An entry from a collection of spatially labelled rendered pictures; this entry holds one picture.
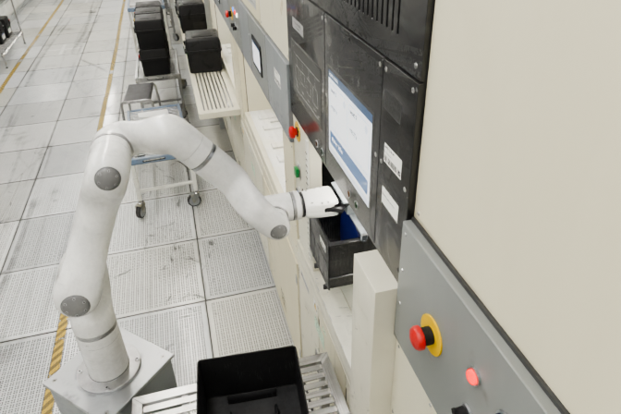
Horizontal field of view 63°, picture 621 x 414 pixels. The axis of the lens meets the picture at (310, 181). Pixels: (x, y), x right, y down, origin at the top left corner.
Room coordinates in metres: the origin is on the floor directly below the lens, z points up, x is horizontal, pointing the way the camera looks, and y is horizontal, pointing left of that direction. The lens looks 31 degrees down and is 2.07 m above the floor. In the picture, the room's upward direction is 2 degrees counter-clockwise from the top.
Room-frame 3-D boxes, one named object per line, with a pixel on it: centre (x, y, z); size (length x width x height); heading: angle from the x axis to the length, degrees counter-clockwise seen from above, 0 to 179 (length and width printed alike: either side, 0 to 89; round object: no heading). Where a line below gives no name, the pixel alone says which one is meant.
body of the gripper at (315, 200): (1.25, -0.02, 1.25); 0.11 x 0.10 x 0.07; 105
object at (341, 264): (1.27, -0.12, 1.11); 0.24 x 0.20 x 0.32; 15
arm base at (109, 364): (1.08, 0.64, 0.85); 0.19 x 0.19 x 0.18
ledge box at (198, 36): (3.87, 0.79, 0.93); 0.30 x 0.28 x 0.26; 12
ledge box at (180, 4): (5.03, 1.09, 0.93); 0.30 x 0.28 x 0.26; 17
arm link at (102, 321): (1.11, 0.65, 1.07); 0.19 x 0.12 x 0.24; 14
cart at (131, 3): (6.51, 1.95, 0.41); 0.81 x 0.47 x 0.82; 15
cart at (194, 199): (3.50, 1.12, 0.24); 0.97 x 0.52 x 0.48; 17
